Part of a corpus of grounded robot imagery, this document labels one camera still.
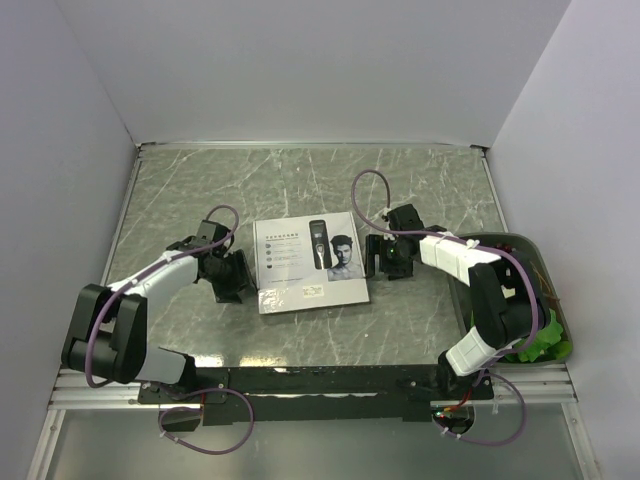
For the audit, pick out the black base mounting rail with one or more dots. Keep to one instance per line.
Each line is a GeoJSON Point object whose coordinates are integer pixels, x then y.
{"type": "Point", "coordinates": [407, 392]}

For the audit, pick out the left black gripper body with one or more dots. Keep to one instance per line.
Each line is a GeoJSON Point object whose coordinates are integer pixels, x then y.
{"type": "Point", "coordinates": [221, 271]}

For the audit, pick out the white hair clipper kit box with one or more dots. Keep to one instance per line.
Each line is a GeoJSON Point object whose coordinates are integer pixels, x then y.
{"type": "Point", "coordinates": [308, 262]}

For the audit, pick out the fake green lettuce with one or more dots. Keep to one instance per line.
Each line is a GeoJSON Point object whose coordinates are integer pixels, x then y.
{"type": "Point", "coordinates": [546, 339]}

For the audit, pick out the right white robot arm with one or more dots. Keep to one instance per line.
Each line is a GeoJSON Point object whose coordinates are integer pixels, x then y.
{"type": "Point", "coordinates": [507, 304]}

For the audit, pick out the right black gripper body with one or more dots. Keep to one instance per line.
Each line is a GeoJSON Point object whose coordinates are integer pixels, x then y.
{"type": "Point", "coordinates": [393, 262]}

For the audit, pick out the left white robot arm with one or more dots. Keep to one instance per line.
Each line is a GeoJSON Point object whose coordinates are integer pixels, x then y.
{"type": "Point", "coordinates": [107, 336]}

